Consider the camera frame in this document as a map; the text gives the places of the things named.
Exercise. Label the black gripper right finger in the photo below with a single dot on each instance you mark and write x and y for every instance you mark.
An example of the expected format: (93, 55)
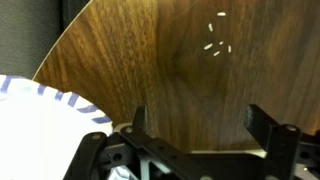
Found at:
(259, 124)

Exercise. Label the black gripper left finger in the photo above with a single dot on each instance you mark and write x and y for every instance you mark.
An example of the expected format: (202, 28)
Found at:
(140, 118)

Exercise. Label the white blue patterned paper plate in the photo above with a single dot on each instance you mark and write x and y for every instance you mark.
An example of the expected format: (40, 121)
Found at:
(41, 128)

